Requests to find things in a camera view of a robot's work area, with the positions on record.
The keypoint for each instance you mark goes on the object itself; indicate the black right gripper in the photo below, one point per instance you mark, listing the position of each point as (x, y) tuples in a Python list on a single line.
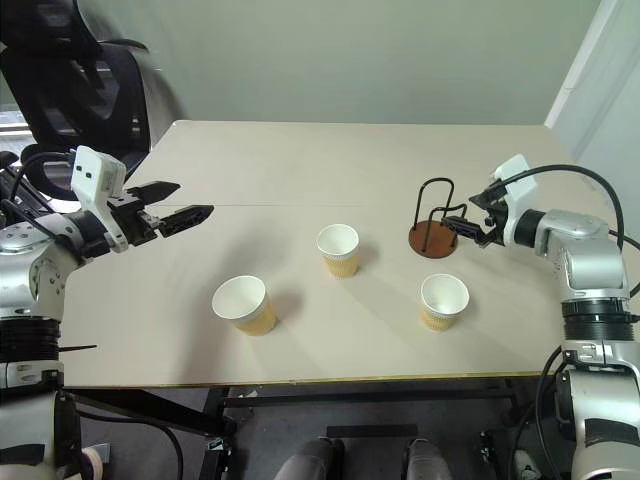
[(494, 227)]

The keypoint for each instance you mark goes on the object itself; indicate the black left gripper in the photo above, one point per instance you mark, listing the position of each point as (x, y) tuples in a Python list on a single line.
[(137, 222)]

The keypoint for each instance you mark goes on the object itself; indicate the translucent plastic cup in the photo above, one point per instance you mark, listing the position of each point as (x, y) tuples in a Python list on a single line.
[(240, 300)]

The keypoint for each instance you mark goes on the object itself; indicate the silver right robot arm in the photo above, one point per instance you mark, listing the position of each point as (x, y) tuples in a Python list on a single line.
[(585, 250)]

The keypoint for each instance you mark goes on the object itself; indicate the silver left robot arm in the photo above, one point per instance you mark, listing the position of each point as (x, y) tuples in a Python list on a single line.
[(20, 255)]

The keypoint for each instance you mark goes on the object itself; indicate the black mesh office chair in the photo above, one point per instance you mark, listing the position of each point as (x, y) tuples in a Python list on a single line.
[(75, 100)]

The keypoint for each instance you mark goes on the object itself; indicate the black flat floor plate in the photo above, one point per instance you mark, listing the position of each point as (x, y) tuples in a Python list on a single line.
[(372, 432)]

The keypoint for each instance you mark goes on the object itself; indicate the dark grey rounded shape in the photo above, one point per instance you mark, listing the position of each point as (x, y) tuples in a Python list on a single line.
[(427, 460), (310, 460)]

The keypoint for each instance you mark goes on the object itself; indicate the pink rounded floor object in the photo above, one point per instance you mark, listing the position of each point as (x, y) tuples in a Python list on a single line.
[(92, 465)]

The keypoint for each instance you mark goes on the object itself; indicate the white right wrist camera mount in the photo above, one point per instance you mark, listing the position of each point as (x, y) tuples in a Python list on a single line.
[(520, 187)]

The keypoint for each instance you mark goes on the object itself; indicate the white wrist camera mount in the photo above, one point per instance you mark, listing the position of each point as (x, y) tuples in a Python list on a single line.
[(520, 187), (92, 175)]

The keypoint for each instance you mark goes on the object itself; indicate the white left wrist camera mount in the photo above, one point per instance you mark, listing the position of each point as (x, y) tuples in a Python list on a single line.
[(92, 175)]

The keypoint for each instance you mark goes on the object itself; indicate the black metal table frame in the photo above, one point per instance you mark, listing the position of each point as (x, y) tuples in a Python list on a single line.
[(350, 400)]

